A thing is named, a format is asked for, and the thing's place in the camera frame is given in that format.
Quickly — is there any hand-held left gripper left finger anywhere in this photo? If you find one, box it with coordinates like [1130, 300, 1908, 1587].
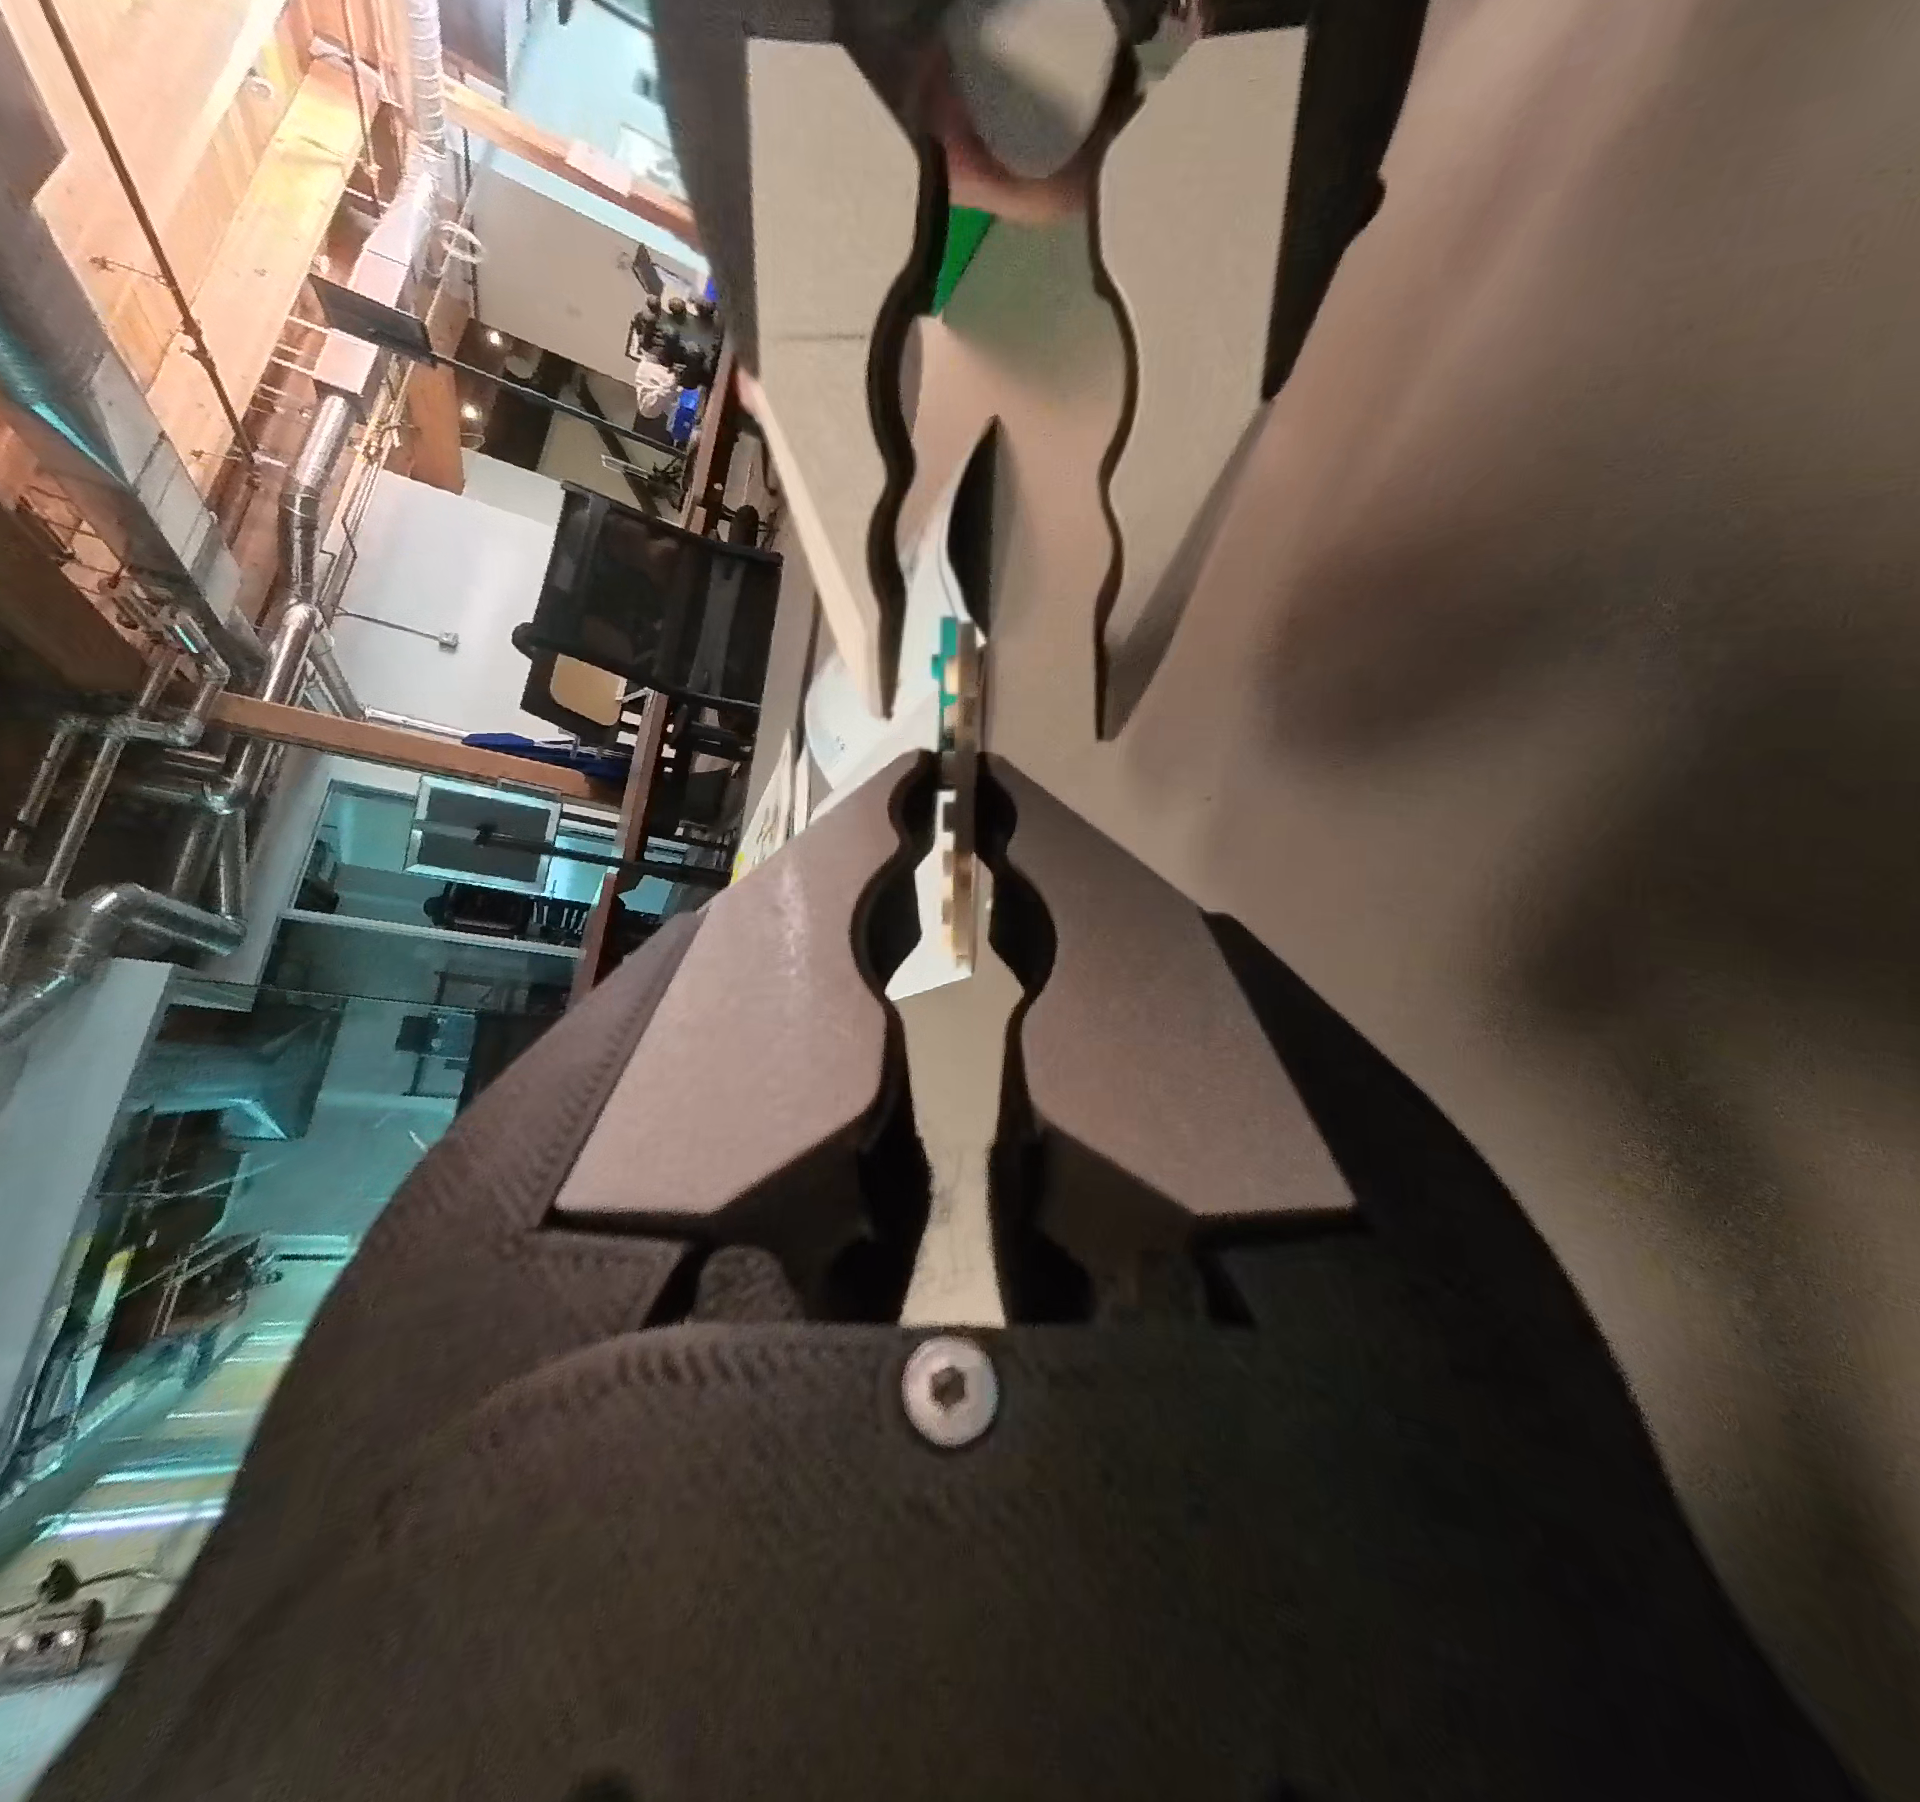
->
[545, 749, 928, 1262]

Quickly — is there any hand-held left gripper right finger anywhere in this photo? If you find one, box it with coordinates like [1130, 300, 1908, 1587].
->
[972, 759, 1359, 1262]

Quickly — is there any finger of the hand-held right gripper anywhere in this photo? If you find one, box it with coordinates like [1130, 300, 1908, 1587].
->
[741, 30, 953, 721]
[1086, 20, 1305, 742]

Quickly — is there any green plastic bin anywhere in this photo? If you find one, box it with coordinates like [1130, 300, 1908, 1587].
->
[927, 201, 1004, 323]

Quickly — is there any round tan lego plate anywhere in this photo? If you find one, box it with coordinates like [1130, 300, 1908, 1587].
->
[886, 413, 1004, 1002]

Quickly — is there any person's right hand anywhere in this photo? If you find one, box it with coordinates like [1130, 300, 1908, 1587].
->
[939, 129, 1098, 226]

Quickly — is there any black mesh office chair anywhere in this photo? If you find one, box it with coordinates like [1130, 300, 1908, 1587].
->
[513, 483, 786, 739]

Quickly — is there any light wooden chair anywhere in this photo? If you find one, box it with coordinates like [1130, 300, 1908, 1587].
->
[542, 651, 639, 755]

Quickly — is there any black monitor on stand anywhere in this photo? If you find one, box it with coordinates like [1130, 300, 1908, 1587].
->
[308, 275, 436, 351]

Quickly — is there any small black device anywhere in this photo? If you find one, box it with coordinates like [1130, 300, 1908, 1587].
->
[0, 1559, 110, 1683]

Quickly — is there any wooden support post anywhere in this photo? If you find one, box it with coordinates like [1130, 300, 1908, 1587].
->
[210, 691, 603, 802]

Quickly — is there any silver ventilation duct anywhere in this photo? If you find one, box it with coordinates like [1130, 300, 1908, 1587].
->
[0, 392, 369, 1039]

